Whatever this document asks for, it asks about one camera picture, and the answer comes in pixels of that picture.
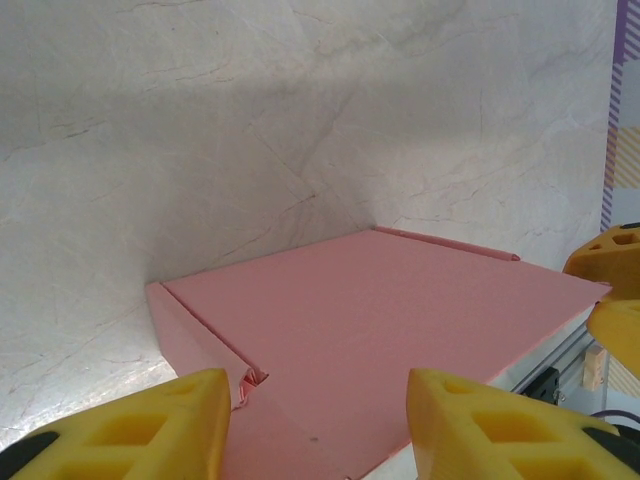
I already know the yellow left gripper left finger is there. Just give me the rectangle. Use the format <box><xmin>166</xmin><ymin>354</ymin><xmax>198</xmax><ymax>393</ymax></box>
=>
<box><xmin>0</xmin><ymin>368</ymin><xmax>232</xmax><ymax>480</ymax></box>

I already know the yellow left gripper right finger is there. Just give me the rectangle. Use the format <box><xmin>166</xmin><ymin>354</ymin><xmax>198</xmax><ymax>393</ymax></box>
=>
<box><xmin>407</xmin><ymin>368</ymin><xmax>640</xmax><ymax>480</ymax></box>

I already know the pink paper box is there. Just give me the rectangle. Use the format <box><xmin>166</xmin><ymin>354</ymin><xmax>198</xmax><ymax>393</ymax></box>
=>
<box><xmin>144</xmin><ymin>225</ymin><xmax>614</xmax><ymax>480</ymax></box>

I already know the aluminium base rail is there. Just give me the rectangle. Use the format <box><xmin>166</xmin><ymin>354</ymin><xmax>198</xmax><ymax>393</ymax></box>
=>
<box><xmin>487</xmin><ymin>319</ymin><xmax>609</xmax><ymax>401</ymax></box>

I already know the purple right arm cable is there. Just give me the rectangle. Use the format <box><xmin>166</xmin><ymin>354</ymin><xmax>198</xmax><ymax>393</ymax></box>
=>
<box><xmin>589</xmin><ymin>408</ymin><xmax>640</xmax><ymax>429</ymax></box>

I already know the small wooden block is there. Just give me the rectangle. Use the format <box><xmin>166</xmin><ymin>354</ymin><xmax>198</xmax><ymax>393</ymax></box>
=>
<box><xmin>581</xmin><ymin>346</ymin><xmax>609</xmax><ymax>391</ymax></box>

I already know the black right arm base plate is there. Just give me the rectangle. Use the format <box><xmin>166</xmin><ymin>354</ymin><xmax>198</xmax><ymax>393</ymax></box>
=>
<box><xmin>517</xmin><ymin>367</ymin><xmax>562</xmax><ymax>401</ymax></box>

